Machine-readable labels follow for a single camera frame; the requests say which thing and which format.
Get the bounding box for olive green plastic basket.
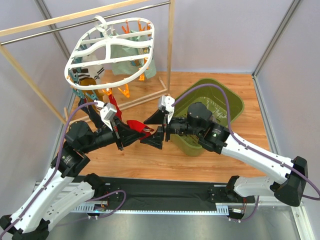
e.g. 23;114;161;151
170;78;245;157

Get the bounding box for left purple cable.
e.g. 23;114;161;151
0;100;105;236

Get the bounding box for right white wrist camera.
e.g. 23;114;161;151
158;95;175;124

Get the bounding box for white sock black stripes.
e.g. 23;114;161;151
79;53;105;84

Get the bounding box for mint green cartoon sock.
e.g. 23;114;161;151
138;35;157;79

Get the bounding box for metal hanging rod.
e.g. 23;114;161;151
0;0;172;45

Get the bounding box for wooden drying rack frame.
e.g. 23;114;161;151
0;0;176;126

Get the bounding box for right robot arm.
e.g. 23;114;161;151
142;102;308;207

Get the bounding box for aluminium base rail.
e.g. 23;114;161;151
32;182;305;216

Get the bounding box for red panda sock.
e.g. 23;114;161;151
126;120;155;140

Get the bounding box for mustard yellow sock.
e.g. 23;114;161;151
79;77;104;102

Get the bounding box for purple cable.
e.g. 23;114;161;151
172;83;320;201
0;100;105;236

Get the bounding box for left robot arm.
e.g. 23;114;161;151
0;119;146;240

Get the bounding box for white round clip hanger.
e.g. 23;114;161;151
64;15;155;91

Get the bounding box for navy blue sock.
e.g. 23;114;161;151
81;105;104;130

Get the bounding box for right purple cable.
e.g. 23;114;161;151
172;83;320;201

